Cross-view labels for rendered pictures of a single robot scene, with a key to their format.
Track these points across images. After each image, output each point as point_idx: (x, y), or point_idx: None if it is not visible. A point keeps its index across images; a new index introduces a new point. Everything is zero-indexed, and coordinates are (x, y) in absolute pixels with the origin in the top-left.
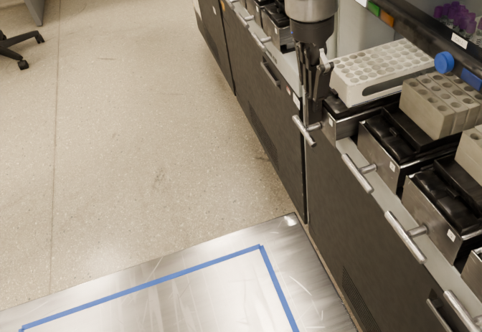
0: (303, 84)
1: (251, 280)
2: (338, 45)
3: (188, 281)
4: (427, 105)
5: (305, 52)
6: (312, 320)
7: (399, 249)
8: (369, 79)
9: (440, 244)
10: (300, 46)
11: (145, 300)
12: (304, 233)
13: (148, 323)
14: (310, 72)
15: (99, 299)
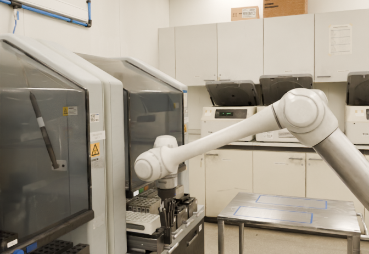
0: (168, 225)
1: (242, 212)
2: (113, 244)
3: (258, 216)
4: (156, 203)
5: (172, 201)
6: (235, 206)
7: (179, 249)
8: (151, 214)
9: (185, 219)
10: (170, 202)
11: (272, 217)
12: (220, 213)
13: (273, 215)
14: (171, 210)
15: (285, 220)
